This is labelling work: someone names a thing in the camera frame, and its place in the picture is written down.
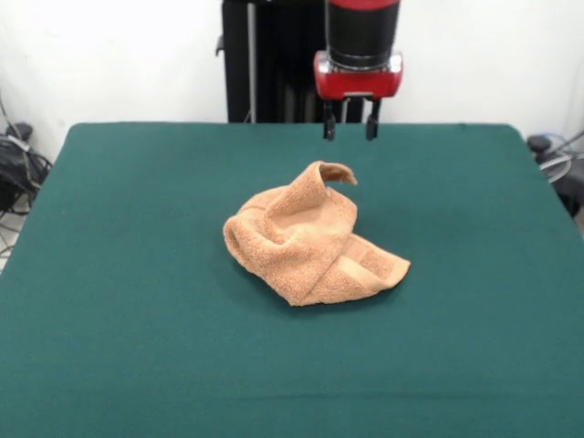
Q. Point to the tan terry towel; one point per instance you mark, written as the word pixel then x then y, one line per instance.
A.
pixel 296 246

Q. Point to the dark green table cloth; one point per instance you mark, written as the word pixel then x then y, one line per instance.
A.
pixel 137 274

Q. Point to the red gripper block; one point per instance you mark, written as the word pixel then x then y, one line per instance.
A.
pixel 356 84

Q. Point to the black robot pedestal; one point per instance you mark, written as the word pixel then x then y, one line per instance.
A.
pixel 274 68

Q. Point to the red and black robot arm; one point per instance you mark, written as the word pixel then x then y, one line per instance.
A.
pixel 362 32

